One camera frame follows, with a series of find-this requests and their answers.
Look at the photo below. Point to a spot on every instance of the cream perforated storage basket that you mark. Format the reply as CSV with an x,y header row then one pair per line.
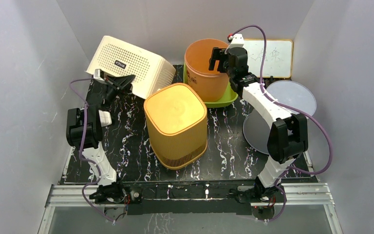
x,y
118,58

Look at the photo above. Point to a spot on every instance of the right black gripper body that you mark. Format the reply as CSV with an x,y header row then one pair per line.
x,y
229,70

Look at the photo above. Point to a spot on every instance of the small whiteboard yellow frame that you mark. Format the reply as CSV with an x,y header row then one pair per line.
x,y
278,58

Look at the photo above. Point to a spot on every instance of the grey plastic bucket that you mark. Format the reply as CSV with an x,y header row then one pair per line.
x,y
257,125

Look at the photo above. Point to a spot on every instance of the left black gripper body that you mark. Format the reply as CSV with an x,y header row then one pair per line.
x,y
111,93

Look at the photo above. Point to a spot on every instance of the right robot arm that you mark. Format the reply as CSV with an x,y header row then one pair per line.
x,y
288,136

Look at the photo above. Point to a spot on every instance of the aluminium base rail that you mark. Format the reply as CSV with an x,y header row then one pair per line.
x,y
202,197

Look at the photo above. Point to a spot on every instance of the black marbled table mat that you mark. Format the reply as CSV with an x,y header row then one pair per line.
x,y
228,155

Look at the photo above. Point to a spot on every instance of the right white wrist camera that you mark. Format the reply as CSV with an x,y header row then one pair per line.
x,y
235,45

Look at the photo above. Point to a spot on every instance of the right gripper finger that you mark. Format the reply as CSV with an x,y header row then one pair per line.
x,y
214,56
223,62

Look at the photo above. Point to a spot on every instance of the orange plastic bucket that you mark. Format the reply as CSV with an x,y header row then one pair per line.
x,y
209,85

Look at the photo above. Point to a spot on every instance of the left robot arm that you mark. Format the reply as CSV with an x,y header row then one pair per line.
x,y
84,131

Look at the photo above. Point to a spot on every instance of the green plastic tray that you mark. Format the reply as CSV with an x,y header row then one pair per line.
x,y
228,98

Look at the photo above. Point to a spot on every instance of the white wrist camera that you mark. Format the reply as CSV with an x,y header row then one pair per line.
x,y
99,75
235,45

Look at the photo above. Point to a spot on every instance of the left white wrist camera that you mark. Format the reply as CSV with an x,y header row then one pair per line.
x,y
99,75

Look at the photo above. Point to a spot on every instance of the yellow slatted waste basket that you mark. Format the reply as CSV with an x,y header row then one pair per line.
x,y
176,119

